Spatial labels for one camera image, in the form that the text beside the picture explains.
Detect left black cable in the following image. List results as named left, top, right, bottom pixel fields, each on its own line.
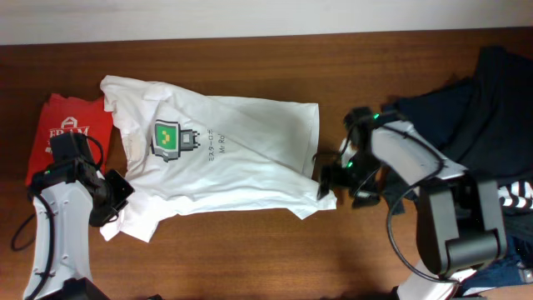
left=10, top=135, right=105, bottom=300

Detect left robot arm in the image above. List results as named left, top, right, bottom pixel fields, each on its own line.
left=23, top=132, right=134, bottom=300

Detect navy blue garment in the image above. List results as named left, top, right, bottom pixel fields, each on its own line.
left=381, top=77, right=475, bottom=149

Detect folded red t-shirt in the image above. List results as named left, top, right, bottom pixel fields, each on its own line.
left=24, top=92, right=114, bottom=188

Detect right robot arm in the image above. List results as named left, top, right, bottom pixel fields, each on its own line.
left=317, top=107, right=507, bottom=299

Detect dark green garment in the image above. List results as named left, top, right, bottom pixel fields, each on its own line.
left=380, top=167, right=418, bottom=215

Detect black t-shirt white lettering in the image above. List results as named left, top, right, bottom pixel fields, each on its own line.
left=442, top=46, right=532, bottom=243

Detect white printed t-shirt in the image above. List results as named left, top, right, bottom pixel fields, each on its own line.
left=100, top=75, right=336, bottom=242

